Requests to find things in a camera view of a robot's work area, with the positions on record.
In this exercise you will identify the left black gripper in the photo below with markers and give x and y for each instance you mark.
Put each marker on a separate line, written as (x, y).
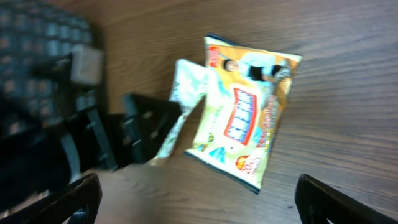
(92, 138)

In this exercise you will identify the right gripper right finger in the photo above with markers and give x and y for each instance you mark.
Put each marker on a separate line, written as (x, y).
(317, 202)

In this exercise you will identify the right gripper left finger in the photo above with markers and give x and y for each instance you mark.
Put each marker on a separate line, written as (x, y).
(78, 202)

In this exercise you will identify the beige snack bag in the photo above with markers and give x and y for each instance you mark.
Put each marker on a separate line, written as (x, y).
(246, 94)

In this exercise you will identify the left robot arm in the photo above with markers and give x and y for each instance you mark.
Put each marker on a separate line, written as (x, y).
(40, 159)

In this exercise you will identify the grey plastic mesh basket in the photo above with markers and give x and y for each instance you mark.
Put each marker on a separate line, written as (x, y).
(33, 32)

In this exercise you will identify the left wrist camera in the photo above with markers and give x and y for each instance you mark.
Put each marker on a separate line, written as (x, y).
(82, 66)

